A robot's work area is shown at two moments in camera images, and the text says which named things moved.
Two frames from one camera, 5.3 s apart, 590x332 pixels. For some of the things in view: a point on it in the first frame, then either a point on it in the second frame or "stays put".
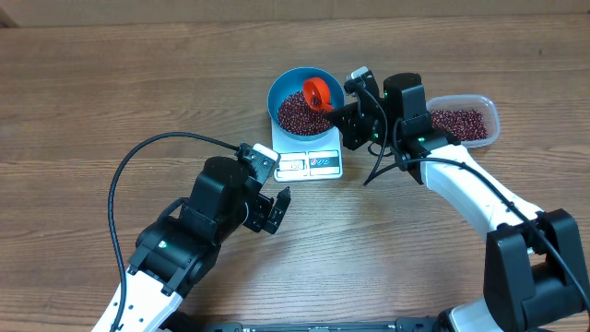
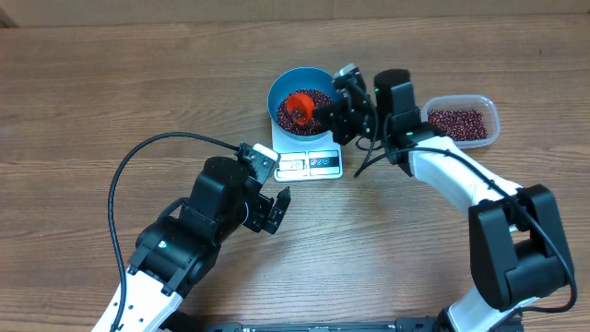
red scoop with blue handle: x=316 y=91 -> x=304 y=102
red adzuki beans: x=465 y=124 stays put
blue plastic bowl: x=293 y=81 stays put
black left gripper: x=263 y=206 stays put
